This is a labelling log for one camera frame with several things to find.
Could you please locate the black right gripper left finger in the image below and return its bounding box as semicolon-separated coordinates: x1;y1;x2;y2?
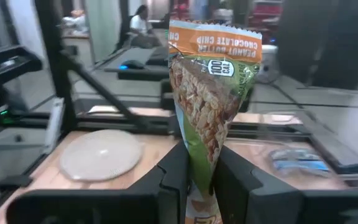
129;142;191;224

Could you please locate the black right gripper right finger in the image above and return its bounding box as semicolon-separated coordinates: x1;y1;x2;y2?
213;146;303;224

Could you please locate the blue granola bar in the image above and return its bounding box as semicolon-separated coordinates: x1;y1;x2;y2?
270;147;332;179

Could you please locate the peanut butter granola bar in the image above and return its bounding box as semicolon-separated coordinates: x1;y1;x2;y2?
168;19;263;224

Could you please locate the round woven beige mat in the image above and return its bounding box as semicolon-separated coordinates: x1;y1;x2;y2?
59;129;144;183

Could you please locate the black computer mouse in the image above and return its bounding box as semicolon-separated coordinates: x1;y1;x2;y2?
119;58;146;71

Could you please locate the white appliance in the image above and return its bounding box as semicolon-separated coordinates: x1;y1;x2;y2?
259;45;280;84

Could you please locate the dark grey desk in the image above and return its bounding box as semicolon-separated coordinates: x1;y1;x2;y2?
104;46;171;82

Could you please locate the person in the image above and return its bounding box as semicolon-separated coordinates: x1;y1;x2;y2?
128;4;163;50

